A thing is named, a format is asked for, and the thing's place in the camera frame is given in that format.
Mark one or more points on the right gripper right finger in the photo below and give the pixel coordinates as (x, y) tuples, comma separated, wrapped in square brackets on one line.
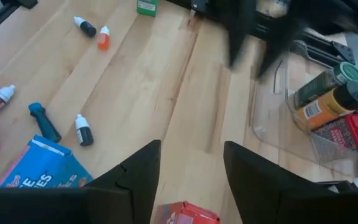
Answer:
[(275, 202)]

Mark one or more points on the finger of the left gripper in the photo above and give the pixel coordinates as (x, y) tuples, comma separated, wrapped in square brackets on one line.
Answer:
[(239, 31), (278, 43)]

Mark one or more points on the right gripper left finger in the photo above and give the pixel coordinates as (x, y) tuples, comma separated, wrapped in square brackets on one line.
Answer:
[(110, 202)]

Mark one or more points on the green lid spice jar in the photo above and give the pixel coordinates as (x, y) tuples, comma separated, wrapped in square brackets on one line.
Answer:
[(319, 87)]

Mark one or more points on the blue Rice Krispies box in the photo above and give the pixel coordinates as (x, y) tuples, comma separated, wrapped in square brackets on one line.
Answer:
[(42, 168)]

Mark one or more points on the orange spice jar black lid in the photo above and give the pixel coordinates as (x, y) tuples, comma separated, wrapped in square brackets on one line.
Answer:
[(322, 109)]

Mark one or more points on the red lid spice tin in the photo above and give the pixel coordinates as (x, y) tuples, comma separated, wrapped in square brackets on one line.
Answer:
[(353, 133)]

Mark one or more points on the black dropper bottle white cap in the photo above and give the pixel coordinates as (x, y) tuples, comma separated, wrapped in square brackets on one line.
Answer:
[(87, 28), (85, 133)]

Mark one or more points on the clear plastic bin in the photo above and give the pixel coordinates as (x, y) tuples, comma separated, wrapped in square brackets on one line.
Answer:
[(275, 124)]

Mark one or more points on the small red cereal box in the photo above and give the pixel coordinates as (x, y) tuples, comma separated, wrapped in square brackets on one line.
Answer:
[(188, 214)]

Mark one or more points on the green cereal box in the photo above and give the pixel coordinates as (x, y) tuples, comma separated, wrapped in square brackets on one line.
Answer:
[(148, 7)]

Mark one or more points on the blue icing tube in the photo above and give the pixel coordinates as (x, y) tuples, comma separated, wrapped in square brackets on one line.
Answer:
[(47, 127)]

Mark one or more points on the orange dropper bottle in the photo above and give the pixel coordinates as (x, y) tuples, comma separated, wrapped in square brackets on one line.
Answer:
[(103, 40)]

